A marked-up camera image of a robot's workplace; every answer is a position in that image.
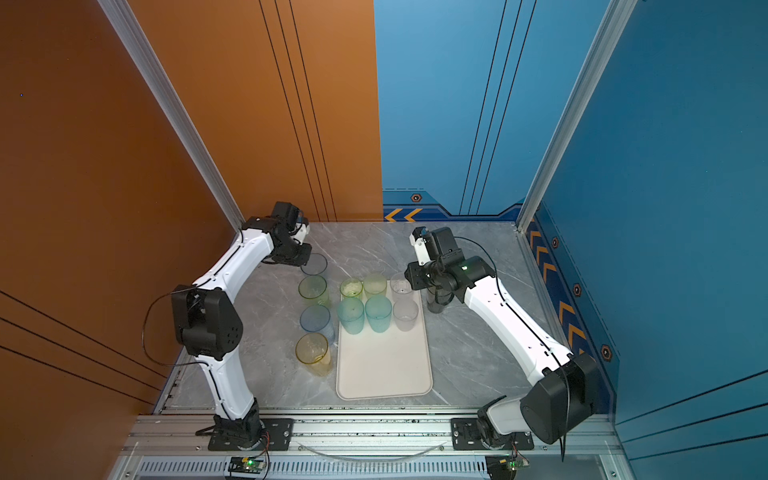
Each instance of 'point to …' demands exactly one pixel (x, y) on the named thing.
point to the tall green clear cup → (312, 290)
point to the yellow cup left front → (312, 349)
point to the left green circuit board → (245, 464)
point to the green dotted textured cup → (374, 284)
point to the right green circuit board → (504, 466)
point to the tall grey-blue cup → (315, 265)
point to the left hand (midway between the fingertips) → (303, 256)
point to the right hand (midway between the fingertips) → (409, 272)
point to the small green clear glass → (352, 287)
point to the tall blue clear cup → (316, 319)
